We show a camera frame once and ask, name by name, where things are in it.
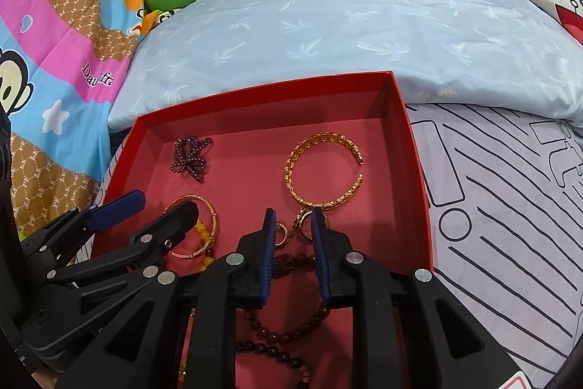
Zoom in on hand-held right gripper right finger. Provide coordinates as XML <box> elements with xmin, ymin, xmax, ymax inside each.
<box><xmin>311</xmin><ymin>207</ymin><xmax>522</xmax><ymax>389</ymax></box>

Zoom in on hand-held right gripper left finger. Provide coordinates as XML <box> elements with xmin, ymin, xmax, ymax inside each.
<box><xmin>57</xmin><ymin>208</ymin><xmax>278</xmax><ymax>389</ymax></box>

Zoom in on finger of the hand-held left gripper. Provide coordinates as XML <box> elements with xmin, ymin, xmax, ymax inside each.
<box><xmin>46</xmin><ymin>202</ymin><xmax>200</xmax><ymax>286</ymax></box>
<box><xmin>20</xmin><ymin>191</ymin><xmax>146</xmax><ymax>263</ymax></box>

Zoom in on small yellow bead bracelet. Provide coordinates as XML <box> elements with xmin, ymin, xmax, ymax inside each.
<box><xmin>193</xmin><ymin>221</ymin><xmax>217</xmax><ymax>271</ymax></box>

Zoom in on rose gold thin bangle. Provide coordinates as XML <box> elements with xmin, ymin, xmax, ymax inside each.
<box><xmin>163</xmin><ymin>195</ymin><xmax>219</xmax><ymax>258</ymax></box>

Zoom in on thin ring with stones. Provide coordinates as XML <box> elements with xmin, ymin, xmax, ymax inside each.
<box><xmin>293</xmin><ymin>208</ymin><xmax>332</xmax><ymax>241</ymax></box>

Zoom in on red bead bracelet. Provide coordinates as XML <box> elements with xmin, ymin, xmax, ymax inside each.
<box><xmin>241</xmin><ymin>252</ymin><xmax>331</xmax><ymax>342</ymax></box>

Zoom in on dark brown bracelet gold charms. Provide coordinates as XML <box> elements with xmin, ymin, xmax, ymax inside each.
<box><xmin>234</xmin><ymin>339</ymin><xmax>315</xmax><ymax>389</ymax></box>

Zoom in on red tray box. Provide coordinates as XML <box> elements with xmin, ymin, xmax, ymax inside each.
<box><xmin>91</xmin><ymin>70</ymin><xmax>435</xmax><ymax>389</ymax></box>

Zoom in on cartoon monkey printed blanket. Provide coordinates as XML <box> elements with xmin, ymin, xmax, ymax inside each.
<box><xmin>0</xmin><ymin>0</ymin><xmax>151</xmax><ymax>235</ymax></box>

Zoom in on grey striped bedsheet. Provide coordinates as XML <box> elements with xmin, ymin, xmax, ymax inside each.
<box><xmin>405</xmin><ymin>102</ymin><xmax>583</xmax><ymax>376</ymax></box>

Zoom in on light blue pillow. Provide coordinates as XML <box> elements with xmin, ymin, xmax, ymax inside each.
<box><xmin>108</xmin><ymin>0</ymin><xmax>583</xmax><ymax>132</ymax></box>

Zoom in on dark garnet bead bracelet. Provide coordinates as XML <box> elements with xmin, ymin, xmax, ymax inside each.
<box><xmin>169</xmin><ymin>137</ymin><xmax>213</xmax><ymax>179</ymax></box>

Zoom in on gold chain-pattern open bangle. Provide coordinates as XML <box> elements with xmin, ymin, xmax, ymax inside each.
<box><xmin>285</xmin><ymin>133</ymin><xmax>365</xmax><ymax>212</ymax></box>

